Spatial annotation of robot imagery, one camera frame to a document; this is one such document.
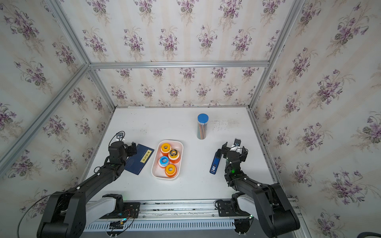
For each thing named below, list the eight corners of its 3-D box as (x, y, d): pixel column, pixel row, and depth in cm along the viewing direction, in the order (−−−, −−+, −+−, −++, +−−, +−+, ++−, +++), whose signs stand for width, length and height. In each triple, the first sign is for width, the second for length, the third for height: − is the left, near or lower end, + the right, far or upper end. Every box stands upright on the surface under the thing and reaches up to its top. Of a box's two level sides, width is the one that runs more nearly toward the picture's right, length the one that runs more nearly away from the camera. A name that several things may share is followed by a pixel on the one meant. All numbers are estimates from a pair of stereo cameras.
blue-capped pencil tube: (196, 139, 102) (198, 121, 87) (196, 131, 107) (197, 113, 92) (206, 139, 102) (209, 121, 87) (205, 131, 107) (208, 113, 92)
